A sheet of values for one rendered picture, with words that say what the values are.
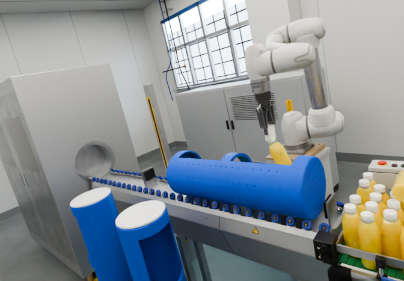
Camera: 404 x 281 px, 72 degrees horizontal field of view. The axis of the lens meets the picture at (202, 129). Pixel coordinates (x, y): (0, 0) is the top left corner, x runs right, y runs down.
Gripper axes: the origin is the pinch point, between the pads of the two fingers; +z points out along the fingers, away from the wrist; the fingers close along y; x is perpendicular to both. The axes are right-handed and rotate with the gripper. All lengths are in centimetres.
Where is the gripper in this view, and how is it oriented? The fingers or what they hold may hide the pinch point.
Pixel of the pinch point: (269, 133)
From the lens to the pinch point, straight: 135.8
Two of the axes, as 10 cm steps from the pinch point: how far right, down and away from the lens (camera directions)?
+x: 7.3, -0.3, -6.9
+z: 2.3, 9.5, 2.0
